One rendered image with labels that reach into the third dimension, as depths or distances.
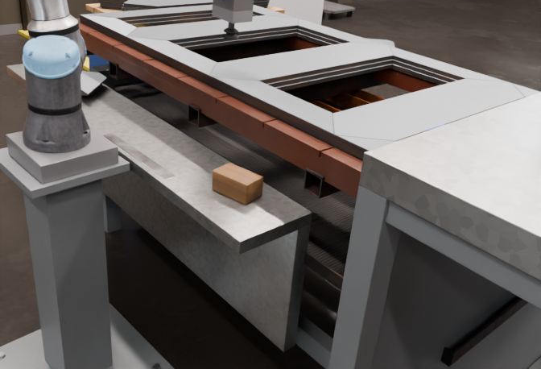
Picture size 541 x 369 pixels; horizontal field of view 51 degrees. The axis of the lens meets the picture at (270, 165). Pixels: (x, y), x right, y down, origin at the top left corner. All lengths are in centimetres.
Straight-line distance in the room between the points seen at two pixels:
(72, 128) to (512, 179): 99
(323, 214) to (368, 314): 79
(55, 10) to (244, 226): 67
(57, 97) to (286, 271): 64
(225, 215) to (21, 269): 120
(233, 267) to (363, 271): 82
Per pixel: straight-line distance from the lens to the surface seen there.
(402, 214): 63
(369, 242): 66
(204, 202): 124
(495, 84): 174
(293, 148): 123
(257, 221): 118
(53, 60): 131
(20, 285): 219
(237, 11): 143
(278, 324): 141
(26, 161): 140
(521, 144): 74
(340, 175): 114
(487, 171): 65
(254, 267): 140
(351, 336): 75
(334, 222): 146
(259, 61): 166
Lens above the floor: 130
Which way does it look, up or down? 26 degrees down
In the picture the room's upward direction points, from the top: 5 degrees clockwise
